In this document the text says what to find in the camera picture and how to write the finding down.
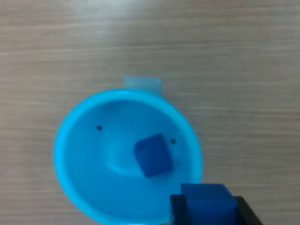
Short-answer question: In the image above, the blue tape piece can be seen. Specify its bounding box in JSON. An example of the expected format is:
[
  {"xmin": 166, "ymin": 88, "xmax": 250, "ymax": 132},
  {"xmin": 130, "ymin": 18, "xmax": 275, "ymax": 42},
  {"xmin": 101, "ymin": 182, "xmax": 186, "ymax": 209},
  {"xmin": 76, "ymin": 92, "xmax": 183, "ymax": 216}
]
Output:
[{"xmin": 123, "ymin": 76, "xmax": 163, "ymax": 91}]

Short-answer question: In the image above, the blue plastic bin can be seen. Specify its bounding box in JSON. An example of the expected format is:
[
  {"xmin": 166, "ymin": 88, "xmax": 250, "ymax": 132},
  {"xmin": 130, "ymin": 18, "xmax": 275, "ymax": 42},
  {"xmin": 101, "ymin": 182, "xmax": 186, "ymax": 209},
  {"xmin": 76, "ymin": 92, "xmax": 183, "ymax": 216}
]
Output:
[{"xmin": 53, "ymin": 88, "xmax": 203, "ymax": 225}]

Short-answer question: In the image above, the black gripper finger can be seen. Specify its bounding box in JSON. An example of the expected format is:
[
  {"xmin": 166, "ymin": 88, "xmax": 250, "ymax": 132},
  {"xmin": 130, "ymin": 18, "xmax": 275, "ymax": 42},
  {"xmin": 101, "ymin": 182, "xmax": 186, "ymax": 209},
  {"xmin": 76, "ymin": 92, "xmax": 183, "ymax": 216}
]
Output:
[
  {"xmin": 234, "ymin": 196, "xmax": 264, "ymax": 225},
  {"xmin": 169, "ymin": 194, "xmax": 193, "ymax": 225}
]

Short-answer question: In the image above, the blue cube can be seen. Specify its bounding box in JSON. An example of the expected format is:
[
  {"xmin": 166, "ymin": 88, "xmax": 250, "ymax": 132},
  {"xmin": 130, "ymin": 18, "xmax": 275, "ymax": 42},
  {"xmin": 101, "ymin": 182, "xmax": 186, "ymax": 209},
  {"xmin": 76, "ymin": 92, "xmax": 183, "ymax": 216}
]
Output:
[
  {"xmin": 134, "ymin": 133, "xmax": 173, "ymax": 179},
  {"xmin": 180, "ymin": 183, "xmax": 237, "ymax": 225}
]

